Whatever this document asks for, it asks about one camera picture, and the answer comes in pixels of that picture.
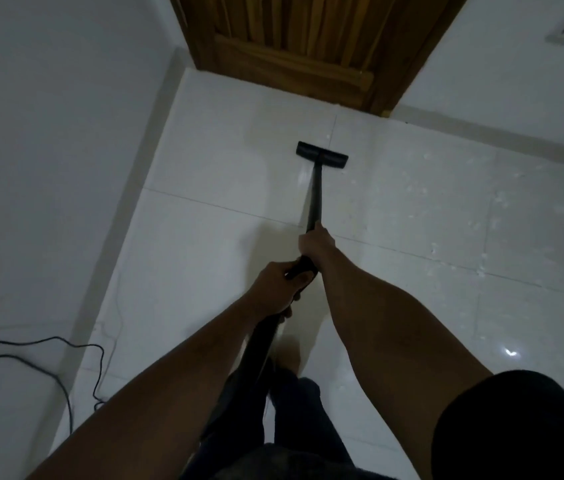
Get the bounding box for person's right hand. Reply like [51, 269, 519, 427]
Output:
[298, 221, 338, 275]

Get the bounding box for person's left hand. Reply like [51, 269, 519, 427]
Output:
[245, 260, 319, 321]

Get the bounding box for black vacuum cleaner wand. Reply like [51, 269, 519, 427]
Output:
[201, 141, 350, 445]

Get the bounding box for person's right forearm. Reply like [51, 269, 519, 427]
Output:
[316, 250, 494, 480]

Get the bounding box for person's left forearm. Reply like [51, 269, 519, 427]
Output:
[26, 294, 266, 480]

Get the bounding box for person's bare foot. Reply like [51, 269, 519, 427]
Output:
[275, 338, 304, 375]

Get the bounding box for dark trousers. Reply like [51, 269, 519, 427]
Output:
[180, 365, 398, 480]

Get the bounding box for brown wooden door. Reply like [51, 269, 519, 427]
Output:
[211, 0, 455, 109]

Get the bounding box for black shirt sleeve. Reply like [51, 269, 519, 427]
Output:
[431, 370, 564, 480]

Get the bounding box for brown wooden door frame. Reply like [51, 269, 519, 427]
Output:
[168, 0, 472, 117]

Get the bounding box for thin black cable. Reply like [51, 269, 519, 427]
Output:
[0, 355, 75, 435]
[0, 336, 108, 411]

